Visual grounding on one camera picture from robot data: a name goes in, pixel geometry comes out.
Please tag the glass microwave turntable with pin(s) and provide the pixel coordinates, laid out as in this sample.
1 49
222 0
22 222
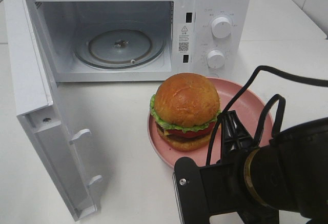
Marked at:
119 49

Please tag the white upper microwave knob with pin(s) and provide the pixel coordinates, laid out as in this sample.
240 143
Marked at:
221 26

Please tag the white microwave knob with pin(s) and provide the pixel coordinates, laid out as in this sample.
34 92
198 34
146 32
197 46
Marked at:
215 59
221 26

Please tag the white lower microwave knob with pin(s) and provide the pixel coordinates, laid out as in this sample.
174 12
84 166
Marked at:
215 59

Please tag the burger with lettuce and tomato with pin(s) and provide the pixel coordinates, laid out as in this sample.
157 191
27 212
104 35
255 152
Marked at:
185 108

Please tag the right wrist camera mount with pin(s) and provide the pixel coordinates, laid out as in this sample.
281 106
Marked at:
189 192

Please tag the white warning label sticker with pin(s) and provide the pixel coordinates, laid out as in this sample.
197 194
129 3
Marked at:
183 38

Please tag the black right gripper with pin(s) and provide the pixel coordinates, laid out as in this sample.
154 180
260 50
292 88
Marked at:
224 184

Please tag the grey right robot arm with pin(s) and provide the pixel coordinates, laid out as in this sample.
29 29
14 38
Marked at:
289 174

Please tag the white microwave door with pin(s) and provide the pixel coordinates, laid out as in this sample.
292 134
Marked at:
40 111

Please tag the white microwave oven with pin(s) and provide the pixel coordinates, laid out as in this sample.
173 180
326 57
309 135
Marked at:
69 21

